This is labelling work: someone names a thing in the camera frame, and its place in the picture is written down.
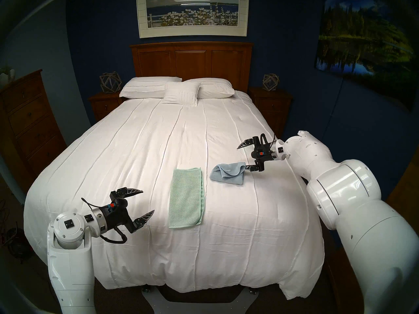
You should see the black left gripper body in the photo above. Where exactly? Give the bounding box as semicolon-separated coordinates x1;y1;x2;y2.
102;200;135;234

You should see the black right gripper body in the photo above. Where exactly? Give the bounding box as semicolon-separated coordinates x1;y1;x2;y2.
251;134;282;171

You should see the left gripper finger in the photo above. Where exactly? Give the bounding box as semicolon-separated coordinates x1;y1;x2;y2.
133;210;155;234
110;187;144;200

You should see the light blue hand towel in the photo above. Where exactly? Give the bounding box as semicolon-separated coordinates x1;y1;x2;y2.
209;162;246;185

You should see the mint green hand towel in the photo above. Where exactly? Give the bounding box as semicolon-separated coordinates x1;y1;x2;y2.
168;167;206;228

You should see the white bed comforter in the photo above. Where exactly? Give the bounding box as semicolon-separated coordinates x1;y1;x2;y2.
24;89;325;300

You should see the brown wooden nightstand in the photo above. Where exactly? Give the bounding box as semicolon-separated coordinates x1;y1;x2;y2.
247;87;293;139
88;92;126;122

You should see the long white pillow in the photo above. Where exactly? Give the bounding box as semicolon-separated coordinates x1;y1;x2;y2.
119;77;182;99
187;78;235;99

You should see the square pleated white pillow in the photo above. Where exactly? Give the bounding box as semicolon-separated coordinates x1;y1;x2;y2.
162;81;201;107

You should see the brown wooden headboard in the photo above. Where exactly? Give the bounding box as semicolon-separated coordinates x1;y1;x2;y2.
130;42;254;93

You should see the black round floor device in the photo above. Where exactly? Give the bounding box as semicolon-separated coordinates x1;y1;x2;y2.
7;227;33;263

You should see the brown wooden dresser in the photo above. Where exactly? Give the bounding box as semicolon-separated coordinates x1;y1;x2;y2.
0;69;67;193

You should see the framed flower seascape picture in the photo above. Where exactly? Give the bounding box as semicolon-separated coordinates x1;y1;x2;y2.
136;0;250;39

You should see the forest lake canvas print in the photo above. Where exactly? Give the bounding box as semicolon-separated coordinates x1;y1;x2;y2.
314;0;419;112

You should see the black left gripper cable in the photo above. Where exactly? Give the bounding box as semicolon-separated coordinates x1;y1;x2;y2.
81;198;128;244

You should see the geometric wire ornament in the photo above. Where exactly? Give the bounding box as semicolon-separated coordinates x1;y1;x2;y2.
262;73;280;91
99;71;122;94

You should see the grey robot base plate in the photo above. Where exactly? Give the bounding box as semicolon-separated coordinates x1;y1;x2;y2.
141;286;259;314

